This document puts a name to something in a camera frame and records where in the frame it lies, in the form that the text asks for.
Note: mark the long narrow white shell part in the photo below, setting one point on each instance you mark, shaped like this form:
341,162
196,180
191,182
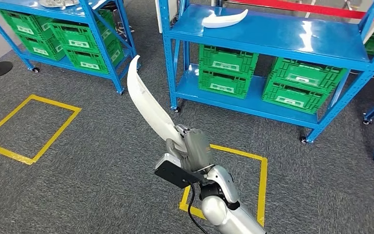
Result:
222,20

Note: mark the broad white shell part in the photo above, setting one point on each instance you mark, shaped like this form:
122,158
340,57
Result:
145,100

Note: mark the red barrier belt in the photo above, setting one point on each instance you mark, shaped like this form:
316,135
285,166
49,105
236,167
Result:
303,8

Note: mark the silver wheel hub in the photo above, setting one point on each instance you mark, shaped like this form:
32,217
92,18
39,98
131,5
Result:
58,3

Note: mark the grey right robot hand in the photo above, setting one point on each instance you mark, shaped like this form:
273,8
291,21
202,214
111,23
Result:
196,148

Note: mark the white cabinet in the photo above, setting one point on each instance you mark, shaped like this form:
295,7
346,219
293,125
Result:
166,13

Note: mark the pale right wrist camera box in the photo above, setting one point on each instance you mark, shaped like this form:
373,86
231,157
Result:
225,185

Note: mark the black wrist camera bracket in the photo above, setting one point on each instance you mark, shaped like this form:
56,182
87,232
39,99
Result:
174,174

